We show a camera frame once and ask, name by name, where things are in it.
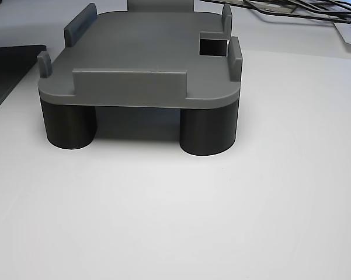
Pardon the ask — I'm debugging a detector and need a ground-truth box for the grey holder with tabs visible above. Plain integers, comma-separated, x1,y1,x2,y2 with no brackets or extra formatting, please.
37,0,244,157

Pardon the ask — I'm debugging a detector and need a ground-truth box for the grey rounded flat mat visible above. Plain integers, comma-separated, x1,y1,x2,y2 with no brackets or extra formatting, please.
0,44,47,120

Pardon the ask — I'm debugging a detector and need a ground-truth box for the white paper sheet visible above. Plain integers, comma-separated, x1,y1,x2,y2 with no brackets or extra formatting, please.
333,20,351,46

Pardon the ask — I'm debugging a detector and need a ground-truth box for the thin black cable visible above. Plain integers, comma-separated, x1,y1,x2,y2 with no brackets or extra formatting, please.
206,0,351,25
242,0,351,15

